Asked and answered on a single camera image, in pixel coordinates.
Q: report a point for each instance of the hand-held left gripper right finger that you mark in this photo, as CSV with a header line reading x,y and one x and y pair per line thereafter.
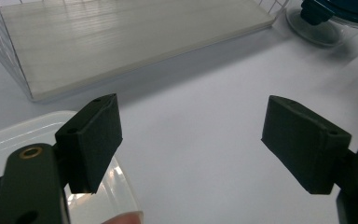
x,y
304,143

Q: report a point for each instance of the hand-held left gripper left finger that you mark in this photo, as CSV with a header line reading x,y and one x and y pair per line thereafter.
x,y
90,143

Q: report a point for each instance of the glass container with blue lid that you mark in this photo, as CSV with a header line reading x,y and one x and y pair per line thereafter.
x,y
323,31

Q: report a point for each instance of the white rectangular dish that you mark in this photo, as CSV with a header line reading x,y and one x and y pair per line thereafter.
x,y
12,140

